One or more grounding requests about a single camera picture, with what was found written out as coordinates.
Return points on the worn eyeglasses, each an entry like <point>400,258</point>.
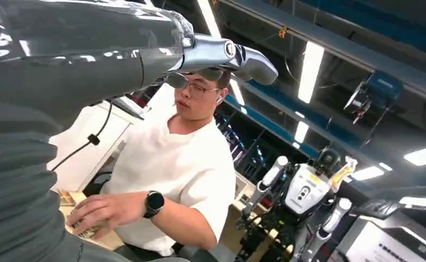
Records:
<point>196,89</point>

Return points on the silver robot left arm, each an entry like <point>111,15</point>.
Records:
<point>14,199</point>

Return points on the narrow ceiling light strip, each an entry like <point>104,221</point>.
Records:
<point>208,18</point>

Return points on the person in white shirt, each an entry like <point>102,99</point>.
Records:
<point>173,159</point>

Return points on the white humanoid robot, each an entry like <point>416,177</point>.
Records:
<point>305,190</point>

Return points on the small ceiling light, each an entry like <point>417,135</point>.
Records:
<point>366,173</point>

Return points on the long ceiling light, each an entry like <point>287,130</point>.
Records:
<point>310,70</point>

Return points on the short ceiling light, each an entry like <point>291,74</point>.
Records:
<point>301,131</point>

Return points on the person's left hand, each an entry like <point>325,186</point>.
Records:
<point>104,211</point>

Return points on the blue ceiling hoist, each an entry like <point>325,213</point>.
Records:
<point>379,90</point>

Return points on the white machine cabinet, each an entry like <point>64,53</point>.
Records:
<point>386,242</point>

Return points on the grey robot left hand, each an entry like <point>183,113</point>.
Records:
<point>72,54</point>

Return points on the black wristwatch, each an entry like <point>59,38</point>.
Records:
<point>154,203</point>

